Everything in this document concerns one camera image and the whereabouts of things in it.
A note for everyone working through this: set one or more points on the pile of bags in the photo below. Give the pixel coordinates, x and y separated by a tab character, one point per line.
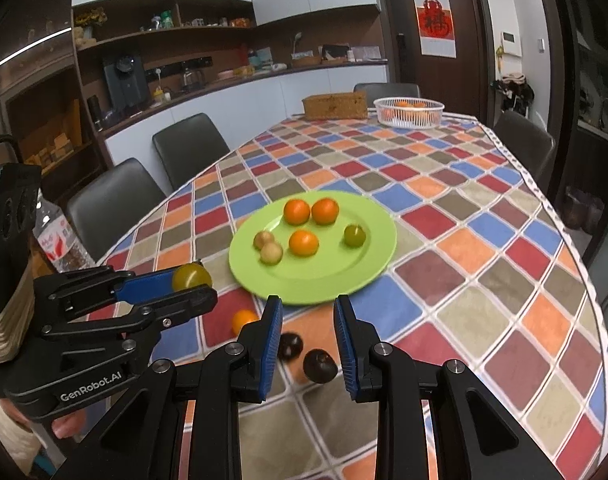
515	91

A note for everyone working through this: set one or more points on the yellow flowers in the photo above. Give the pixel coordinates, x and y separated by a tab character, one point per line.
90	17

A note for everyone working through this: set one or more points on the white intercom panel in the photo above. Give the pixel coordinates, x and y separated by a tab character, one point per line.
510	43

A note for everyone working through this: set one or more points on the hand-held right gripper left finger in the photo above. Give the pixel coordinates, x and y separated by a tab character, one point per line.
271	342

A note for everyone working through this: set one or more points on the dark brown door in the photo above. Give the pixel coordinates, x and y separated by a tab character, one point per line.
469	75

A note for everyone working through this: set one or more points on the black bag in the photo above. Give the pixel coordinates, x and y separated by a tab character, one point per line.
335	52

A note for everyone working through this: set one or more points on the white plastic basket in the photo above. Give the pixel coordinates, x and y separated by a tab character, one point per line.
409	117

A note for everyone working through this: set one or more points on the green plate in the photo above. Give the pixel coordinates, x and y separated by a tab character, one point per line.
324	275

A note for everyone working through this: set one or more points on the person's left hand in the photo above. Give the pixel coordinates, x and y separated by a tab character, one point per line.
69	427

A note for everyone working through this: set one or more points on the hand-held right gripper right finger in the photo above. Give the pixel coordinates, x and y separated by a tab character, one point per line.
343	342

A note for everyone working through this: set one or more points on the black coffee machine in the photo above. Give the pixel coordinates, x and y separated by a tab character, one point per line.
125	82

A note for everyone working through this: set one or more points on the person's left forearm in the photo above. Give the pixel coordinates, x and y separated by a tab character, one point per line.
14	435

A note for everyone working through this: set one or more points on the dark plum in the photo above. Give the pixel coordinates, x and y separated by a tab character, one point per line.
290	346
319	366

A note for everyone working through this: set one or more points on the wooden box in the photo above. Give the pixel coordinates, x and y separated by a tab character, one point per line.
334	106

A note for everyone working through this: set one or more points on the brown kiwi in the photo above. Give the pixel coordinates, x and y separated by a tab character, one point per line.
262	239
272	253

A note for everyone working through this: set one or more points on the red wall calendar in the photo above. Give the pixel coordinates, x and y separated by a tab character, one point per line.
434	22

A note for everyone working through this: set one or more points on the glass kettle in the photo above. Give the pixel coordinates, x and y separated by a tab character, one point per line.
190	77

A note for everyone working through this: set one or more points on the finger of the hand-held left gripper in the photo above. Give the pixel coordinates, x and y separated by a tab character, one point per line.
144	285
189	302

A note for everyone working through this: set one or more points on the green tomato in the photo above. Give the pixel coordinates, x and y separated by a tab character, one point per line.
191	276
355	236

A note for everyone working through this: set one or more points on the wooden side cabinet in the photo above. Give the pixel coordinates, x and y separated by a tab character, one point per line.
49	130

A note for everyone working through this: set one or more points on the white kitchen counter cabinet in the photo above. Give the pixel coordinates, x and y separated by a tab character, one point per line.
264	95

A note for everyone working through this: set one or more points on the clear plastic water bottle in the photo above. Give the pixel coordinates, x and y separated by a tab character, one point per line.
59	245

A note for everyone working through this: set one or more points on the wooden wall shelf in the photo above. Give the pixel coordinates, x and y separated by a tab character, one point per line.
149	35

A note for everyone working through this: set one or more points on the large orange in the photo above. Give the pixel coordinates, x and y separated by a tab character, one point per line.
325	210

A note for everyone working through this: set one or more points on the grey dining chair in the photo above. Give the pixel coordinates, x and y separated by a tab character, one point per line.
191	150
114	200
384	91
524	145

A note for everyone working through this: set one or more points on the small orange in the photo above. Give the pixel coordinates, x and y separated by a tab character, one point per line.
243	321
303	243

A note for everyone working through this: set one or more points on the checkered colourful tablecloth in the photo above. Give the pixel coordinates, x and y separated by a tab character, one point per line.
484	280

